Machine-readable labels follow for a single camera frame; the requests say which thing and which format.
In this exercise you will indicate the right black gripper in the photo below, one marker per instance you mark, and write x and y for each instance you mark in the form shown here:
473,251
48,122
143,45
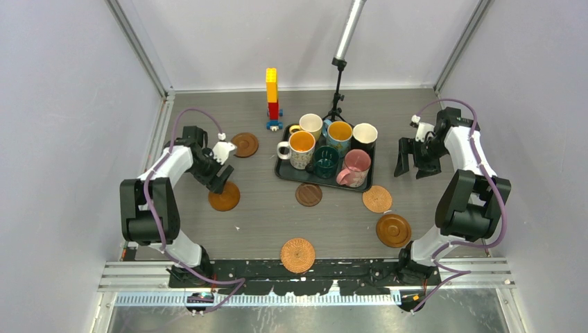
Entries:
407,146

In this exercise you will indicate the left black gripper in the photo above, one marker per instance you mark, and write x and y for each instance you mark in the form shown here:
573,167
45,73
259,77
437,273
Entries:
218,185

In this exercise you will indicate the rattan coaster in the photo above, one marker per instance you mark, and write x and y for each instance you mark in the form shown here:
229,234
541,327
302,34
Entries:
377,199
297,255

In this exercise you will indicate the dark brown wooden coaster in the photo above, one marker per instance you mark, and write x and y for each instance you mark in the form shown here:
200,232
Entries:
308,195

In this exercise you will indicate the rattan coaster front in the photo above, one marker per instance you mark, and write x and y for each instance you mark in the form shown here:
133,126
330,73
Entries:
297,255

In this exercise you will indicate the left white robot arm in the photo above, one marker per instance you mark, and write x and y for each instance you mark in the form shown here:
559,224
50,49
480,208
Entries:
149,212

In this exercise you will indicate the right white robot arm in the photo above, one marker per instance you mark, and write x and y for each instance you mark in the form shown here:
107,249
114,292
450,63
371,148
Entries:
473,202

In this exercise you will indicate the black white-inside mug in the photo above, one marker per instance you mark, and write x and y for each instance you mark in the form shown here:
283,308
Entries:
364,136

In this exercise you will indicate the pink ghost mug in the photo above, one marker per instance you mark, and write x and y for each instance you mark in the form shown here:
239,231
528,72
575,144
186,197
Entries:
356,165

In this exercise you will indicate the black serving tray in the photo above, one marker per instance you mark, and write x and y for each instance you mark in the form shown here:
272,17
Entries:
341,157

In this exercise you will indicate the blue patterned mug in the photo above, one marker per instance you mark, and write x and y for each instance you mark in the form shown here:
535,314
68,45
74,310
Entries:
337,135

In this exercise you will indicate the dark green mug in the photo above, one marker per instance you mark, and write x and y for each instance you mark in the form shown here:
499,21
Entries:
324,162

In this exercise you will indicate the black tripod stand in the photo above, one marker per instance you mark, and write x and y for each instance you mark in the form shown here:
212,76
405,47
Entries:
335,111

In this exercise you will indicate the toy brick tower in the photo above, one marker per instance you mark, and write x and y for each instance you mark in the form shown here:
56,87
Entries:
274,112

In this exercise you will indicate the floral white mug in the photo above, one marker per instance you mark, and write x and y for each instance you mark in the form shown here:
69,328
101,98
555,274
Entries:
298,149

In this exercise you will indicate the cream yellow mug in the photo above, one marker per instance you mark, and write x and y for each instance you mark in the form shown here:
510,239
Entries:
311,123

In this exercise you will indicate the silver metal pole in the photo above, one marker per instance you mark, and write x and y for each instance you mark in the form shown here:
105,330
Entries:
349,27

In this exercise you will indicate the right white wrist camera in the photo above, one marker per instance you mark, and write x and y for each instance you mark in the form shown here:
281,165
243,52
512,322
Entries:
422,128

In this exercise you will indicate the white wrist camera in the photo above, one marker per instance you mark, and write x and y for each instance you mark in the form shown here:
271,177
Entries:
223,149
422,128

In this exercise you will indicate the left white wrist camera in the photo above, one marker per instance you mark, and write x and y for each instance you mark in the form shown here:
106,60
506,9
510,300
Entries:
223,149

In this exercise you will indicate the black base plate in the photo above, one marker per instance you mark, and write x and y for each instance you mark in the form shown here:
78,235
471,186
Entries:
353,277

